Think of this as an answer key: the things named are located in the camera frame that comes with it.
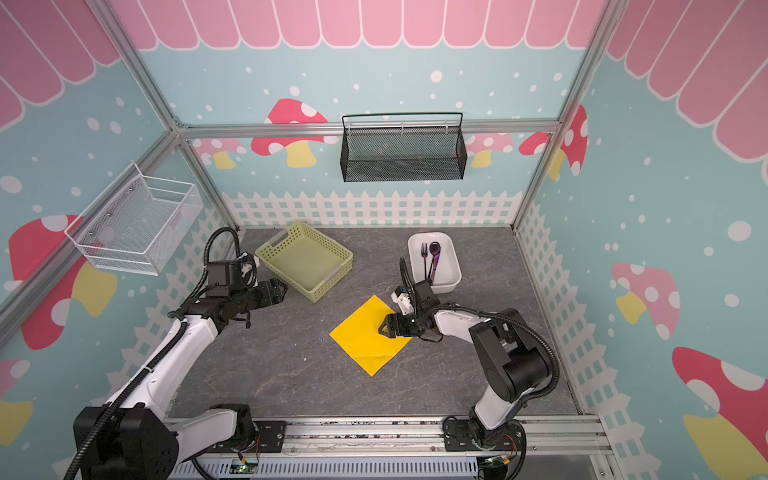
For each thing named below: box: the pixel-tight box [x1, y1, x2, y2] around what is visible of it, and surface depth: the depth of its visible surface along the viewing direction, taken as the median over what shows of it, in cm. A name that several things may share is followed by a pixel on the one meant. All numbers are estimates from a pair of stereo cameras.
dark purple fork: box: [421, 242, 428, 281], surface depth 115 cm
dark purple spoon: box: [428, 241, 441, 279], surface depth 114 cm
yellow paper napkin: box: [329, 294, 413, 377], surface depth 92 cm
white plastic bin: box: [408, 232, 462, 294], surface depth 111 cm
